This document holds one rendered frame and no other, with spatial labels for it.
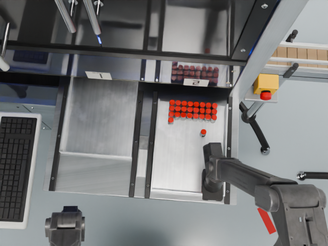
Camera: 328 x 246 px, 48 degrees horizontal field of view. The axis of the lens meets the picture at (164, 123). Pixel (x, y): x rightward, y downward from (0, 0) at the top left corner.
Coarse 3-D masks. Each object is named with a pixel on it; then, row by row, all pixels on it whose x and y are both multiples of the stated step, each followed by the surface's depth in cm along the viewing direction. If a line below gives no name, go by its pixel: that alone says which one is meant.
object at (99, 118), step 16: (80, 80) 143; (96, 80) 143; (112, 80) 143; (80, 96) 141; (96, 96) 141; (112, 96) 142; (128, 96) 142; (80, 112) 140; (96, 112) 140; (112, 112) 140; (128, 112) 140; (64, 128) 136; (80, 128) 138; (96, 128) 138; (112, 128) 138; (128, 128) 138; (64, 144) 136; (80, 144) 137; (96, 144) 137; (112, 144) 137; (128, 144) 137
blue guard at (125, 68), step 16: (16, 64) 125; (32, 64) 124; (48, 64) 123; (64, 64) 122; (80, 64) 121; (96, 64) 120; (112, 64) 119; (128, 64) 118; (144, 64) 117; (160, 64) 116; (176, 64) 115; (192, 64) 115; (208, 64) 114; (144, 80) 130; (160, 80) 129; (176, 80) 128; (224, 80) 125
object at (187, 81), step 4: (184, 80) 127; (188, 80) 127; (192, 80) 126; (196, 80) 126; (200, 80) 126; (204, 80) 126; (208, 80) 126; (184, 84) 131; (188, 84) 131; (200, 84) 130; (204, 84) 130
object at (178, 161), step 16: (160, 112) 140; (224, 112) 140; (160, 128) 138; (176, 128) 138; (192, 128) 139; (208, 128) 139; (224, 128) 139; (160, 144) 137; (176, 144) 137; (192, 144) 137; (224, 144) 137; (160, 160) 135; (176, 160) 135; (192, 160) 135; (160, 176) 134; (176, 176) 134; (192, 176) 134; (176, 192) 130; (192, 192) 132; (224, 192) 129
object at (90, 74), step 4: (88, 72) 127; (92, 72) 126; (96, 72) 126; (100, 72) 126; (88, 76) 130; (92, 76) 130; (96, 76) 130; (100, 76) 129; (104, 76) 129; (108, 76) 129
